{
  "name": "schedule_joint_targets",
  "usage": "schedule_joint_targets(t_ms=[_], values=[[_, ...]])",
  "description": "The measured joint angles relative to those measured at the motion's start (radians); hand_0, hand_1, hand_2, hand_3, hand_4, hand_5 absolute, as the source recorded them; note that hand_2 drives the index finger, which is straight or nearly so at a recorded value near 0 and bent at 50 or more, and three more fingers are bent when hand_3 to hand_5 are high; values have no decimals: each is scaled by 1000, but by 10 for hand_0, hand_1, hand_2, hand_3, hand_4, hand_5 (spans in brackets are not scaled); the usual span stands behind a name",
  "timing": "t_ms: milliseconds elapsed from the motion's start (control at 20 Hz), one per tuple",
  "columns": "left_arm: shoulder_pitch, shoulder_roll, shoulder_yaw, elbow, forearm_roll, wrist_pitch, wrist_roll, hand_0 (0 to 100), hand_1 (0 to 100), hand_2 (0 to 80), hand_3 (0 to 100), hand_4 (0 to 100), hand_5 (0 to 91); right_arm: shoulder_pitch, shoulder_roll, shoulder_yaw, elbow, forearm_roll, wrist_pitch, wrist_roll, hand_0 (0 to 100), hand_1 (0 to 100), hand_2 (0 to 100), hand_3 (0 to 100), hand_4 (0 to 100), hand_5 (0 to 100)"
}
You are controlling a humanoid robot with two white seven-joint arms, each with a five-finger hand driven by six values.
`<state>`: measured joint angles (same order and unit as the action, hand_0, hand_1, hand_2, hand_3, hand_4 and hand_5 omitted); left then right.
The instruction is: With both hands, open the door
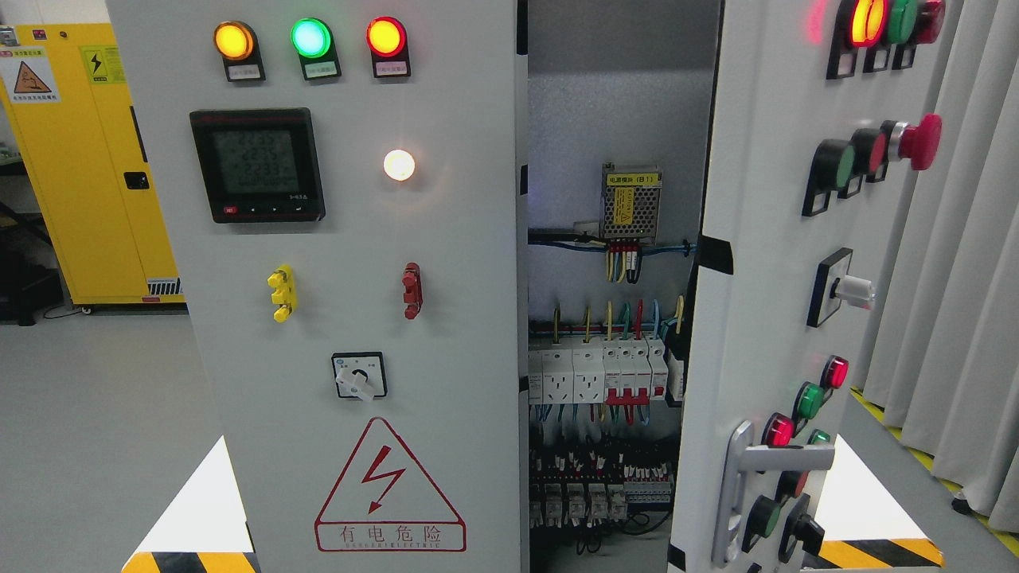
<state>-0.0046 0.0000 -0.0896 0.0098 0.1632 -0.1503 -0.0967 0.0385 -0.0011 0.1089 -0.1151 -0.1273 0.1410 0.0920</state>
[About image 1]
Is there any grey cabinet door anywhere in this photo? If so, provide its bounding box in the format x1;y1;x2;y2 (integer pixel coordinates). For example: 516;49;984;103
107;1;525;572
667;1;947;572

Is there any red indicator lamp left door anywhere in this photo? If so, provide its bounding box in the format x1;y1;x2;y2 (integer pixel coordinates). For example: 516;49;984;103
366;16;412;79

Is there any green indicator lamp left door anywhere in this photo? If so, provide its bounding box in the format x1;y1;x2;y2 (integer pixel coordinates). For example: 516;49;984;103
290;18;342;80

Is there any yellow indicator lamp left door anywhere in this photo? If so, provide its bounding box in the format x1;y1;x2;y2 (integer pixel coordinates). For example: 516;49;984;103
213;21;266;81

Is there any red terminal block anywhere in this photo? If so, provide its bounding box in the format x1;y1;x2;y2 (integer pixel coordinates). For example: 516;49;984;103
401;262;423;320

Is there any white breaker and socket row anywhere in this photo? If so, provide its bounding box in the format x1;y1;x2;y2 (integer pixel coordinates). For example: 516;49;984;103
528;337;685;406

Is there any perforated metal power supply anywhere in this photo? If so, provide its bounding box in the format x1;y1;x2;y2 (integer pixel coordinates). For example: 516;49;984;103
598;162;662;244

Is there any white indicator lamp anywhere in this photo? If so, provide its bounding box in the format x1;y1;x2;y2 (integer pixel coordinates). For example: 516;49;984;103
383;149;417;181

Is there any lower relay terminal row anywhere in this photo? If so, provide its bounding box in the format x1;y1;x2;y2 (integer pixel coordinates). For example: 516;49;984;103
527;440;677;529

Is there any yellow terminal block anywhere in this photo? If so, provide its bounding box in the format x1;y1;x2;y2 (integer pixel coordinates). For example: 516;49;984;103
267;264;299;323

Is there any red electric hazard sign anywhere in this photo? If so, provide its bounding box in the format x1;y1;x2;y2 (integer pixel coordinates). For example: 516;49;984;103
315;417;467;552

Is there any black digital power meter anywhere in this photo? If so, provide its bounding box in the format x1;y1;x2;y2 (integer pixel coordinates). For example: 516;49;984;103
189;107;326;224

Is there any red mushroom emergency button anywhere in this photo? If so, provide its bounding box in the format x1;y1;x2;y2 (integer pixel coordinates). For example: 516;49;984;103
880;113;943;171

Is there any grey curtain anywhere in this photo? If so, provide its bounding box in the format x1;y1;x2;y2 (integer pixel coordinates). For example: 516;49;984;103
863;1;1018;533

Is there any yellow safety cabinet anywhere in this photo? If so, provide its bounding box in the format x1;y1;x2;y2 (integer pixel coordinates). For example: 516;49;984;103
2;23;185;307

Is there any white rotary selector switch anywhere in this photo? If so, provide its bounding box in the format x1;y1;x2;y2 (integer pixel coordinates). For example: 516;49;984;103
331;352;388;400

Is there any silver door handle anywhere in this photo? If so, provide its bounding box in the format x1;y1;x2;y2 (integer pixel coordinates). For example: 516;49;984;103
711;420;836;569

